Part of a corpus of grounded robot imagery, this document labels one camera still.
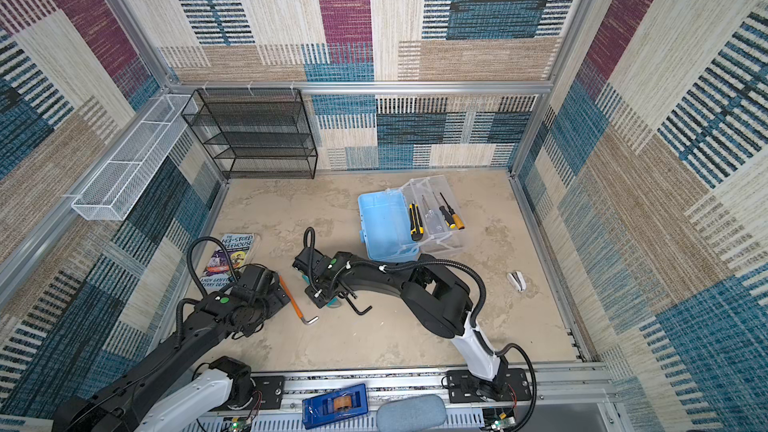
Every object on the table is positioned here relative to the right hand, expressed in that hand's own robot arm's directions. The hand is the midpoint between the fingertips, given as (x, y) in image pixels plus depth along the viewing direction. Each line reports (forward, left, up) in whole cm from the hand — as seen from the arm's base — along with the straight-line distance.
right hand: (325, 294), depth 87 cm
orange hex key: (-7, +5, -2) cm, 9 cm away
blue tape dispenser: (-27, -6, +4) cm, 28 cm away
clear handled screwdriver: (+20, -32, +9) cm, 38 cm away
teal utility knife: (-3, -3, +1) cm, 4 cm away
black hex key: (-3, -8, -2) cm, 9 cm away
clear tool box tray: (+16, -35, +8) cm, 40 cm away
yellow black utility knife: (+17, -27, +6) cm, 33 cm away
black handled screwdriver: (+20, -36, +9) cm, 42 cm away
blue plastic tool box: (+23, -17, -1) cm, 29 cm away
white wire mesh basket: (+13, +45, +32) cm, 57 cm away
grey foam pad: (-29, -22, +1) cm, 37 cm away
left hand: (-3, +13, +3) cm, 13 cm away
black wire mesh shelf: (+56, +29, +15) cm, 64 cm away
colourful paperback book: (+10, +34, -1) cm, 36 cm away
